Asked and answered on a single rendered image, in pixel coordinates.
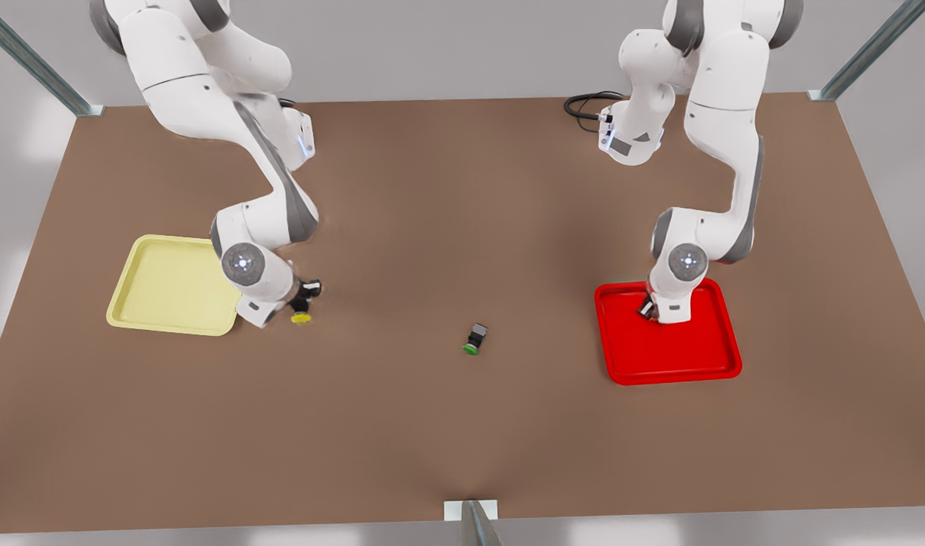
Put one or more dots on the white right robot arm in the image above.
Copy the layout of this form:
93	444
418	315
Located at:
205	98

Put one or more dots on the green push-button switch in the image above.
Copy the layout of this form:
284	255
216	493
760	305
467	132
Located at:
475	339

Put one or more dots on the pale yellow square tray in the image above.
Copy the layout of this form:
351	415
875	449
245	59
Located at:
167	288

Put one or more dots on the silver frame post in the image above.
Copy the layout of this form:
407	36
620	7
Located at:
474	523
872	49
30	57

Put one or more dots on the yellow push-button switch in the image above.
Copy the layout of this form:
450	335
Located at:
301	317

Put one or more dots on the red square tray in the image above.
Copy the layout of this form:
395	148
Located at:
682	349

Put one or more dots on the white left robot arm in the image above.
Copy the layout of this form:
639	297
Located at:
724	114

